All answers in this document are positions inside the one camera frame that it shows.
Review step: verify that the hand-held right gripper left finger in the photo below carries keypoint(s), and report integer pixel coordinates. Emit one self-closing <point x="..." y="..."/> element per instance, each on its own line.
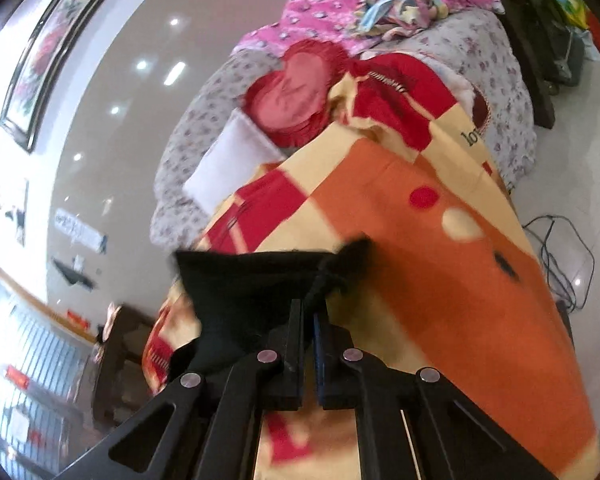
<point x="293" y="360"/>

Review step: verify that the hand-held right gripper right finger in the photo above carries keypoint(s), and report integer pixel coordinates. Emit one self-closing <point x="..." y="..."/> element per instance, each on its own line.
<point x="321" y="355"/>

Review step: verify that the black pants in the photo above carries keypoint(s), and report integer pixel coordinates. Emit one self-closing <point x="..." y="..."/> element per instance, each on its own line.
<point x="240" y="290"/>

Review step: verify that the orange red printed blanket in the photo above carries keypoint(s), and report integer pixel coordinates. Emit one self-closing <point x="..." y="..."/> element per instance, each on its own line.
<point x="430" y="285"/>

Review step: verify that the wooden stool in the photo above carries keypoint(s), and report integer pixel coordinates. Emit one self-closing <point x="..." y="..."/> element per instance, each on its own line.
<point x="122" y="355"/>

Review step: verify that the white pillow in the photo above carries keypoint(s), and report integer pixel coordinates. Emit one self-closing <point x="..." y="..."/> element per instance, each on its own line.
<point x="225" y="160"/>

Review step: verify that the window with metal bars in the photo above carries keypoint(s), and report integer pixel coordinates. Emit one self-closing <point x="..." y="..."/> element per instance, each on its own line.
<point x="35" y="360"/>

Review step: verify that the grey floral bed cover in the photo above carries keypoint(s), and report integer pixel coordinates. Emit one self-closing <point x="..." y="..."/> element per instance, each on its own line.
<point x="205" y="110"/>

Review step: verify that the red heart-shaped pillow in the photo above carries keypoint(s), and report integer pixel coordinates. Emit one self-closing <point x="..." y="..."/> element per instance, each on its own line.
<point x="290" y="90"/>

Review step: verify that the pink printed blanket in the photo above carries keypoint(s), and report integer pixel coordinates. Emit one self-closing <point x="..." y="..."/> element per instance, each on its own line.
<point x="320" y="5"/>

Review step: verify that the colourful patterned cloth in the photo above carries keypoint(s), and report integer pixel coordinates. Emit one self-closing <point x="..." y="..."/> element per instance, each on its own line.
<point x="405" y="5"/>

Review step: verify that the framed flower painting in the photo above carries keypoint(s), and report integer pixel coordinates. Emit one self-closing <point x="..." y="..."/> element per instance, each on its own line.
<point x="50" y="55"/>

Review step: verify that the eye chart wall poster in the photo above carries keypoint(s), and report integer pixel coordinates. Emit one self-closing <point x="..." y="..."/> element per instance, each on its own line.
<point x="80" y="230"/>

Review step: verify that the wall photo poster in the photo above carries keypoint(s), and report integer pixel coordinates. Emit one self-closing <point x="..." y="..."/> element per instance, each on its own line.
<point x="12" y="212"/>

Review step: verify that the dark wooden bed frame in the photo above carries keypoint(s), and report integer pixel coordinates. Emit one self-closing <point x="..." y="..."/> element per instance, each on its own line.
<point x="520" y="35"/>

